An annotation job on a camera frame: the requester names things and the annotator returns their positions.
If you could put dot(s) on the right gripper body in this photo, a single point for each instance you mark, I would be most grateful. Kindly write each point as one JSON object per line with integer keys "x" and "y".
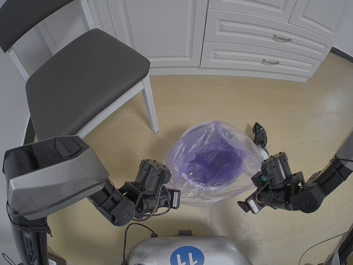
{"x": 264, "y": 199}

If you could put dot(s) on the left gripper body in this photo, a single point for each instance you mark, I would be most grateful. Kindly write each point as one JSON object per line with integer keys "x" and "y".
{"x": 169, "y": 199}

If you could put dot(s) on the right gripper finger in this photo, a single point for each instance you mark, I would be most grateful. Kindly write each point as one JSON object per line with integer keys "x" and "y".
{"x": 244, "y": 206}

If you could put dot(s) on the purple plastic bag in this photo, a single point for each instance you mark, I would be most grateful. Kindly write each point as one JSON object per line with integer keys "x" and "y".
{"x": 215, "y": 161}

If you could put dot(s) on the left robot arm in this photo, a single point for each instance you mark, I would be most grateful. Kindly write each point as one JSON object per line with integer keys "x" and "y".
{"x": 55, "y": 175}

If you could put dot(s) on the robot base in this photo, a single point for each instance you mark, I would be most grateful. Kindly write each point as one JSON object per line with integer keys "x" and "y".
{"x": 187, "y": 250}

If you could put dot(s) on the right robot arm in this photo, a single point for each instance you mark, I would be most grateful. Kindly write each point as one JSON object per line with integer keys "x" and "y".
{"x": 317, "y": 192}

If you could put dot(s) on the white trash bin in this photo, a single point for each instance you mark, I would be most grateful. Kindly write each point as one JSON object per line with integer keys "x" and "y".
{"x": 193, "y": 130}

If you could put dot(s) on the grey padded white chair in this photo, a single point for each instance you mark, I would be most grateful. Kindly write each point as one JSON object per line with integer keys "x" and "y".
{"x": 82, "y": 79}

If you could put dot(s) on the white wardrobe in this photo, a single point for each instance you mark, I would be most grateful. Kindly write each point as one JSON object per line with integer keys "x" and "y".
{"x": 248, "y": 23}

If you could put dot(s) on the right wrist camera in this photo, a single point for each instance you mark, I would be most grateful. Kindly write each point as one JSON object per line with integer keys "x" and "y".
{"x": 260, "y": 181}

